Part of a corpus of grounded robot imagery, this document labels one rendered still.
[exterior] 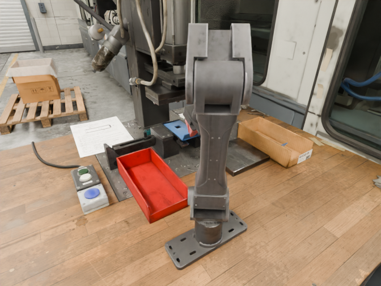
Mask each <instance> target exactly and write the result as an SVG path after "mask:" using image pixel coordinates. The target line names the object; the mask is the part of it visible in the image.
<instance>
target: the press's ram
mask: <svg viewBox="0 0 381 286"><path fill-rule="evenodd" d="M157 64H158V77H159V78H161V79H163V80H165V81H162V83H160V84H157V85H152V86H145V92H146V97H147V98H149V99H150V100H152V101H153V103H154V104H157V105H163V104H168V103H173V102H176V103H177V102H180V101H181V100H185V69H184V65H185V64H186V62H178V63H177V64H176V66H173V65H172V63H170V64H169V63H167V62H163V61H157ZM144 65H145V70H146V71H148V72H150V73H152V74H154V67H153V63H152V62H148V63H144Z"/></svg>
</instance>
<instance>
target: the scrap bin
mask: <svg viewBox="0 0 381 286"><path fill-rule="evenodd" d="M116 160H117V165H118V171H119V173H120V175H121V177H122V178H123V180H124V182H125V183H126V185H127V187H128V189H129V190H130V192H131V193H132V195H133V197H134V198H135V200H136V202H137V203H138V205H139V207H140V208H141V210H142V212H143V214H144V215H145V217H146V218H147V220H148V222H149V223H150V224H152V223H153V222H156V221H158V220H160V219H162V218H164V217H166V216H168V215H171V214H173V213H175V212H177V211H179V210H181V209H183V208H185V207H188V206H189V205H188V187H187V186H186V184H185V183H184V182H183V181H182V180H181V179H180V178H179V177H178V176H177V175H176V174H175V173H174V172H173V171H172V170H171V168H170V167H169V166H168V165H167V164H166V163H165V162H164V161H163V160H162V159H161V157H160V156H158V155H157V154H156V152H155V151H154V150H153V149H152V148H151V147H150V148H147V149H143V150H139V151H137V152H134V153H130V154H127V155H123V156H120V157H117V158H116Z"/></svg>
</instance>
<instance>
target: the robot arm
mask: <svg viewBox="0 0 381 286"><path fill-rule="evenodd" d="M195 58H198V60H195ZM238 59H239V61H238ZM252 85H253V64H252V47H251V30H250V24H249V23H232V24H231V27H230V30H208V23H189V26H188V43H187V60H186V70H185V100H186V104H192V105H190V106H185V107H184V109H183V111H184V112H183V116H184V117H185V122H186V125H187V128H188V133H189V134H190V137H193V136H194V135H196V134H197V133H198V135H201V151H200V165H199V168H198V170H197V173H195V183H194V186H191V187H190V186H189V187H188V205H190V220H195V225H194V228H193V229H191V230H189V231H187V232H185V233H183V234H181V235H179V236H177V237H175V238H174V239H172V240H170V241H168V242H166V243H165V245H164V246H165V250H166V252H167V254H168V255H169V257H170V258H171V260H172V262H173V264H174V265H175V267H176V268H177V270H183V269H185V268H186V267H188V266H190V265H191V264H193V263H194V262H196V261H198V260H199V259H201V258H203V257H204V256H206V255H208V254H209V253H211V252H212V251H214V250H216V249H217V248H219V247H221V246H222V245H224V244H225V243H227V242H229V241H230V240H232V239H234V238H235V237H237V236H239V235H240V234H242V233H244V232H245V231H247V227H248V226H247V224H246V223H245V222H244V221H243V220H242V219H241V218H240V217H239V216H238V215H237V214H236V213H235V212H234V211H232V210H230V209H229V188H228V187H227V175H226V172H225V168H226V159H227V151H228V143H229V139H230V135H231V131H232V129H233V127H234V124H235V123H236V121H237V118H238V115H239V113H240V105H241V106H247V105H248V104H249V101H250V98H251V94H252ZM193 102H194V104H193ZM170 249H171V250H170ZM178 261H179V262H178Z"/></svg>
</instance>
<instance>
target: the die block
mask: <svg viewBox="0 0 381 286"><path fill-rule="evenodd" d="M151 135H154V136H155V137H156V144H155V145H154V146H152V147H153V148H154V149H155V150H156V151H157V152H158V153H159V155H160V156H161V157H162V158H163V159H165V158H168V157H171V156H174V155H177V154H179V144H178V143H176V142H175V141H174V140H173V138H171V139H168V140H165V141H162V140H161V139H160V138H159V137H158V136H157V135H156V134H154V133H153V132H152V131H151ZM186 141H187V142H188V143H189V144H191V145H192V146H193V147H194V148H198V147H200V146H201V140H199V139H197V138H196V137H194V138H190V139H187V140H186Z"/></svg>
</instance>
